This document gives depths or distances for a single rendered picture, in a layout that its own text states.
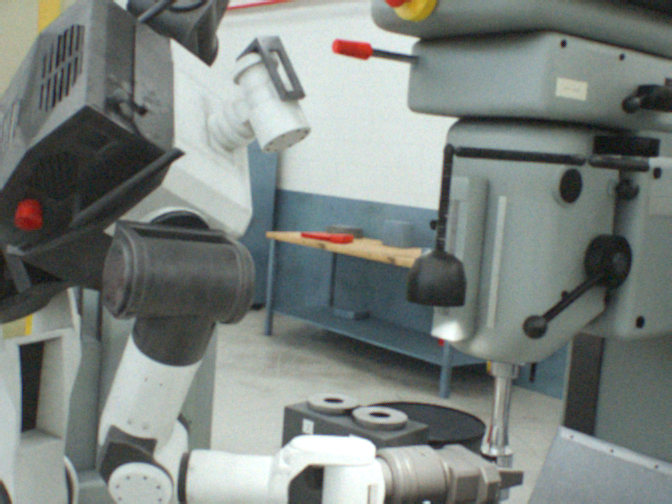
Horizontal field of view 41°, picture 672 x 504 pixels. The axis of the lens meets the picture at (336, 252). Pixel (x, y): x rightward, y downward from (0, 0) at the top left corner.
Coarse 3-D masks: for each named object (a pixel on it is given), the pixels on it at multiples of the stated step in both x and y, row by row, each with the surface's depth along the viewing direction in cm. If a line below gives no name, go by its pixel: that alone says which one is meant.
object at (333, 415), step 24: (288, 408) 151; (312, 408) 150; (336, 408) 148; (360, 408) 149; (384, 408) 150; (288, 432) 151; (312, 432) 148; (336, 432) 144; (360, 432) 141; (384, 432) 141; (408, 432) 143
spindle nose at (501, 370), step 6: (492, 366) 124; (498, 366) 123; (504, 366) 123; (510, 366) 123; (516, 366) 123; (492, 372) 124; (498, 372) 123; (504, 372) 123; (510, 372) 123; (516, 372) 123
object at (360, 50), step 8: (336, 40) 112; (344, 40) 112; (352, 40) 113; (336, 48) 111; (344, 48) 111; (352, 48) 112; (360, 48) 113; (368, 48) 114; (376, 48) 116; (352, 56) 113; (360, 56) 114; (368, 56) 114; (376, 56) 116; (384, 56) 116; (392, 56) 117; (400, 56) 118; (408, 56) 119; (416, 56) 120; (416, 64) 120
